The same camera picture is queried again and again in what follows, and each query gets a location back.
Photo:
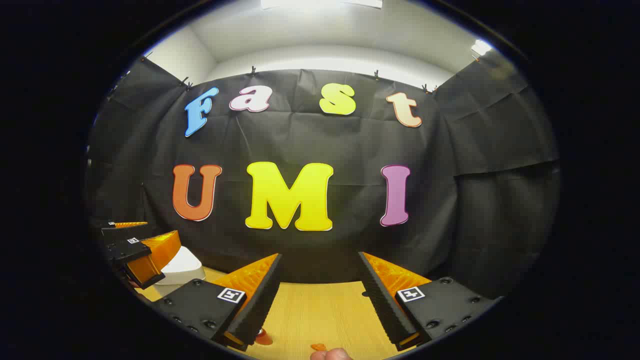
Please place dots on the wooden desktop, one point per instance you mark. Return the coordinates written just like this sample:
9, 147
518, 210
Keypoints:
320, 310

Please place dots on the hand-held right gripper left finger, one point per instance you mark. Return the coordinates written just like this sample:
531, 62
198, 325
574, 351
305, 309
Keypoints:
260, 305

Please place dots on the black backdrop cloth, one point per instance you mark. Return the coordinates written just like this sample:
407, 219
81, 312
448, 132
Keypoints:
310, 140

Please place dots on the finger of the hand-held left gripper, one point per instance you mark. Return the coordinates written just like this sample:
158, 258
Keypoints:
125, 250
117, 230

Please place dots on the white desktop garbage bin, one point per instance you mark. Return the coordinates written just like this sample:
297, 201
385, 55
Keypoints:
182, 267

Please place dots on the ceiling light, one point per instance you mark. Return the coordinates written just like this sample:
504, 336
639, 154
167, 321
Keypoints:
481, 47

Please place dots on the orange paper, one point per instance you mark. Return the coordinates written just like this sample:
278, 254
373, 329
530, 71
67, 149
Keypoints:
318, 346

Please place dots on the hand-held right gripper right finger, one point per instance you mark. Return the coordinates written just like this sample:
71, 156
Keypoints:
382, 305

